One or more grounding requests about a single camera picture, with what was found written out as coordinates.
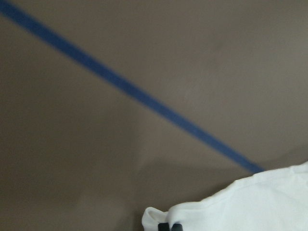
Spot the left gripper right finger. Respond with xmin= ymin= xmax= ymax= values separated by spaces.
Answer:
xmin=171 ymin=223 xmax=182 ymax=231

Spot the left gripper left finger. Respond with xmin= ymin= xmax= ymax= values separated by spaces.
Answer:
xmin=158 ymin=223 xmax=170 ymax=231

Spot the white long-sleeve printed shirt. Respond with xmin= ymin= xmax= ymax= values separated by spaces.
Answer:
xmin=141 ymin=163 xmax=308 ymax=231

